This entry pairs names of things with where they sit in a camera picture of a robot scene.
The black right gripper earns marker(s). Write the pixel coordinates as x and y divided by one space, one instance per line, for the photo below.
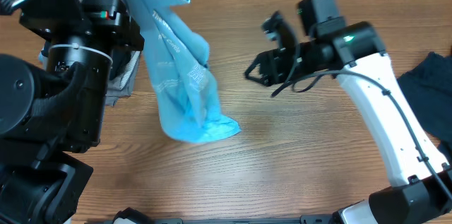
282 60

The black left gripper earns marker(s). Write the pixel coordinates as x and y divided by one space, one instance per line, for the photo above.
102 16

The light blue printed t-shirt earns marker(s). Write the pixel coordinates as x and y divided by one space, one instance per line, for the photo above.
177 62

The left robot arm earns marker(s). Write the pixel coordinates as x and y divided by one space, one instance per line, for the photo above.
50 114

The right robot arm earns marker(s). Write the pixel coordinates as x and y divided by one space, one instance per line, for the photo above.
419 175

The folded grey garment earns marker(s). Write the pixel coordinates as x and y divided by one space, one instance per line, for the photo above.
122 75

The dark navy garment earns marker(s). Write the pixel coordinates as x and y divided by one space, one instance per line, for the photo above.
427 88

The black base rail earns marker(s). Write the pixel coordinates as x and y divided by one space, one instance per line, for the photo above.
132 216

